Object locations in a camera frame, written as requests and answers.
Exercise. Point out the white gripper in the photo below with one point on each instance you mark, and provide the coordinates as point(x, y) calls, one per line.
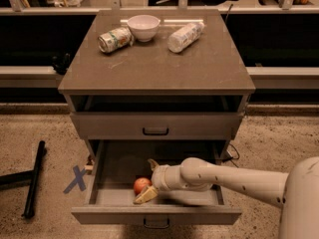
point(159, 177)

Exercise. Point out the red apple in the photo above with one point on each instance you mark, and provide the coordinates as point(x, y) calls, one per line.
point(140, 184)

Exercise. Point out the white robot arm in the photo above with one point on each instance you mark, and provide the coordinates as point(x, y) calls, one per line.
point(296, 193)

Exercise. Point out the open grey middle drawer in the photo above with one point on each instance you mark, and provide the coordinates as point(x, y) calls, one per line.
point(118, 163)

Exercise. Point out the grey drawer cabinet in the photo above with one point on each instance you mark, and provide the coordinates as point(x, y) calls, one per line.
point(207, 77)

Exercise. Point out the blue tape cross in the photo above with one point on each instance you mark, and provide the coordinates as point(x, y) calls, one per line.
point(78, 180)

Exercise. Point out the black stand leg left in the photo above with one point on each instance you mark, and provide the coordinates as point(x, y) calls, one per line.
point(30, 177)

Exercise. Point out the white plastic bottle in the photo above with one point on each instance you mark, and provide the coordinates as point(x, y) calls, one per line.
point(183, 37)

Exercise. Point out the green white drink can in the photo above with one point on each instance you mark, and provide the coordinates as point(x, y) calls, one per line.
point(115, 39)

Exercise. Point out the black clamp on ledge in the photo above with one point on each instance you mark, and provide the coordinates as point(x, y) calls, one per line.
point(61, 64)

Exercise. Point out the white ceramic bowl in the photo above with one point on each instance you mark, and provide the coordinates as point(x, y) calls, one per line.
point(144, 27)

